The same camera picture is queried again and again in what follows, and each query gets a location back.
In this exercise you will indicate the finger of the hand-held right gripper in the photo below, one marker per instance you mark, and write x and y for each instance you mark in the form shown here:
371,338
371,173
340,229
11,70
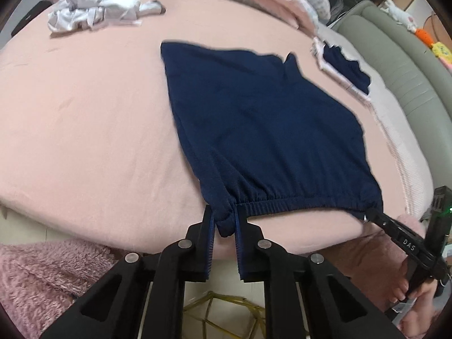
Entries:
388,224

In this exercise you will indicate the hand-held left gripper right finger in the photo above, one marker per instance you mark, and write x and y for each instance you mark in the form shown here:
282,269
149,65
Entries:
242,247

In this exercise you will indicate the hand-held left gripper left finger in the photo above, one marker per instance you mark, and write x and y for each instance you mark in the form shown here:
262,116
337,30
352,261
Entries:
209,240

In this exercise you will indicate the navy striped shorts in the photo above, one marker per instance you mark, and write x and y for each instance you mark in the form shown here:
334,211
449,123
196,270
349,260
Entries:
265,130

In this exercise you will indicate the pile of white clothes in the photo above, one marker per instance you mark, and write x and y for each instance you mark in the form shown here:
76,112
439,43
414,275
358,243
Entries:
106,7

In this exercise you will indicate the person's right hand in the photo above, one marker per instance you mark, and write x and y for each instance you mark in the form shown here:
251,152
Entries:
399,289

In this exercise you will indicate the large white pillow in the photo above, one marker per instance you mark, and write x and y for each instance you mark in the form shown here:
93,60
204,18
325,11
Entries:
395,141

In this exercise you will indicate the green padded headboard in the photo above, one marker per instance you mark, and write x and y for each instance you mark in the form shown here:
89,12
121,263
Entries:
406,63

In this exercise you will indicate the folded navy garment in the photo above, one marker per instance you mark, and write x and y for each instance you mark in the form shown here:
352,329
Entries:
344,67

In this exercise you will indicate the yellow sponge plush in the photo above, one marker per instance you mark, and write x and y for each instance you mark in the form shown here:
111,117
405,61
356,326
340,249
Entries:
443,51

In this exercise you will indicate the folded white garment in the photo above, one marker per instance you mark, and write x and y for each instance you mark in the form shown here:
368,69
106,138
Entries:
319,58

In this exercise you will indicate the orange carrot plush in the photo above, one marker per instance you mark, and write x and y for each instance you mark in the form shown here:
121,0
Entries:
423,36

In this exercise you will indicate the white bunny plush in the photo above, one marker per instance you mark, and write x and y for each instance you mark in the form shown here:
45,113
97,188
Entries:
399,14

